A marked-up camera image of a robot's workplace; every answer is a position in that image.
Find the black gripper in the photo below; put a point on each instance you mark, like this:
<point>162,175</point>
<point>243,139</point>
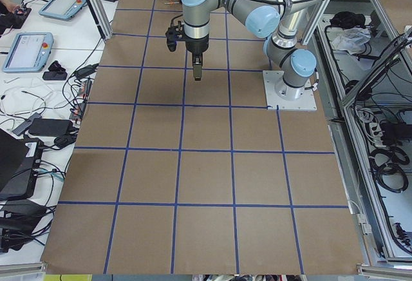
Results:
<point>197,46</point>

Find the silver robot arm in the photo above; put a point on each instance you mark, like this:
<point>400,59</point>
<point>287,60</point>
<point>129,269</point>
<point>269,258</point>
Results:
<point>260,17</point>

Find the blue teach pendant far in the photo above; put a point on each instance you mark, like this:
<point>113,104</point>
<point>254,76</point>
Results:
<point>62,9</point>

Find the blue teach pendant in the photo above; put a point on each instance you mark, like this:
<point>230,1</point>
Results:
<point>62,9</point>
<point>29,52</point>

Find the crumpled white cloth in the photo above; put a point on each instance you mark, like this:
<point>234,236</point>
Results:
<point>352,40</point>

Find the blue teach pendant near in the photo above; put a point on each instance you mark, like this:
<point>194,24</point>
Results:
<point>29,52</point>

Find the black power brick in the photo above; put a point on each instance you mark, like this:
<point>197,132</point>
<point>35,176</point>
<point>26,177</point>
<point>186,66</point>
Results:
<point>50,127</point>

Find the black laptop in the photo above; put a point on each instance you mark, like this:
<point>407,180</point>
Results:
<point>20,159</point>

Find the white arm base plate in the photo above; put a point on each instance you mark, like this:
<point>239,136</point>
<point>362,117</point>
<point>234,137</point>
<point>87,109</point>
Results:
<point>279,96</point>

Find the aluminium frame post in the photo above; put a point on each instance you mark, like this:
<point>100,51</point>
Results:
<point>100,18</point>

